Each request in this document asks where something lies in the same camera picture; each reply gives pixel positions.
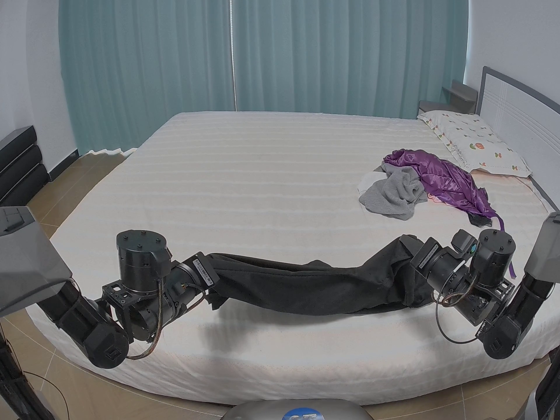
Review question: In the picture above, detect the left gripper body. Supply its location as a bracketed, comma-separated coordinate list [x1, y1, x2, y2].
[131, 252, 219, 344]

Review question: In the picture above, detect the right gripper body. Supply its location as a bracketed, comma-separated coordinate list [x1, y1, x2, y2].
[411, 237, 485, 327]

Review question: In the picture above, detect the black T-shirt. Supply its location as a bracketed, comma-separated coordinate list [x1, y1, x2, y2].
[206, 234, 434, 318]

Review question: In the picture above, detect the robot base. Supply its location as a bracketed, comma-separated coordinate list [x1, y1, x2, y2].
[219, 398, 366, 420]

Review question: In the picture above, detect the bed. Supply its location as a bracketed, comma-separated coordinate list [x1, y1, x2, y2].
[20, 66, 560, 407]

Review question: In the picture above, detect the black lace garment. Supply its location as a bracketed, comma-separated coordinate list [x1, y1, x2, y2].
[467, 212, 497, 228]

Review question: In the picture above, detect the grey garment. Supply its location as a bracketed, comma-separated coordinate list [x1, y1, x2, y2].
[359, 167, 427, 221]

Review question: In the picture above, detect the purple satin garment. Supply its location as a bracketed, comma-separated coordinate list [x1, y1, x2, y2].
[383, 149, 518, 279]

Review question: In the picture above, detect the white garment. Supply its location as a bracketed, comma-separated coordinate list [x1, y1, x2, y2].
[358, 171, 388, 193]

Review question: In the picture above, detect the white printed pillow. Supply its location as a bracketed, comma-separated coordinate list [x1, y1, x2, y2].
[417, 110, 533, 177]

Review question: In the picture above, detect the grey bedside table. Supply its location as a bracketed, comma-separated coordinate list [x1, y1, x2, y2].
[419, 80, 477, 115]

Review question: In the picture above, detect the black chest of drawers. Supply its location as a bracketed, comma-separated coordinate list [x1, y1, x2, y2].
[0, 125, 49, 207]

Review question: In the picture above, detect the blue-green curtain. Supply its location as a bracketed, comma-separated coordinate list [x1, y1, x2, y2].
[232, 0, 466, 119]
[59, 0, 235, 154]

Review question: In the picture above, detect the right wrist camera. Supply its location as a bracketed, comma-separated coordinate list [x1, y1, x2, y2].
[451, 230, 480, 257]

